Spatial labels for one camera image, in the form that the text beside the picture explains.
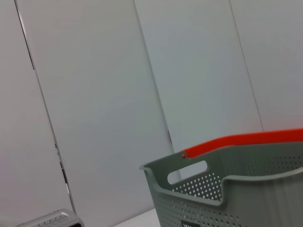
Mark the grey-green perforated storage bin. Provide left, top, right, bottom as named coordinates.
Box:
left=139, top=141, right=303, bottom=227

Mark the left wrist camera housing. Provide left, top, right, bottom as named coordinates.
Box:
left=14, top=208, right=85, bottom=227

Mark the orange bin handle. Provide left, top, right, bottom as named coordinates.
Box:
left=182, top=128, right=303, bottom=159

